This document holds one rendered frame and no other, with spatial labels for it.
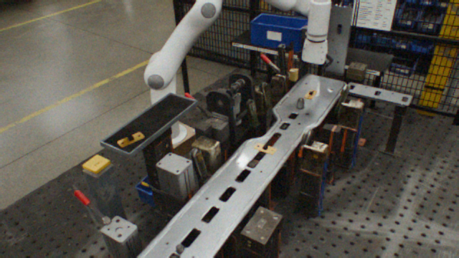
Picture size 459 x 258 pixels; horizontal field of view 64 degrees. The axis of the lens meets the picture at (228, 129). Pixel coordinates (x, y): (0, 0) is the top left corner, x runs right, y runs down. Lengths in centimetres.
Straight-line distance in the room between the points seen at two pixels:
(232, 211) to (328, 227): 51
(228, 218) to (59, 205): 90
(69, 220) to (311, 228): 101
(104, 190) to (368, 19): 158
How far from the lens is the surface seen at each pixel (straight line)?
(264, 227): 111
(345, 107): 165
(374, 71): 200
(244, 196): 123
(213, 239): 112
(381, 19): 214
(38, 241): 172
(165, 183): 125
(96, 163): 121
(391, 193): 177
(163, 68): 161
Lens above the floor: 189
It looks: 35 degrees down
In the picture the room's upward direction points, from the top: 3 degrees counter-clockwise
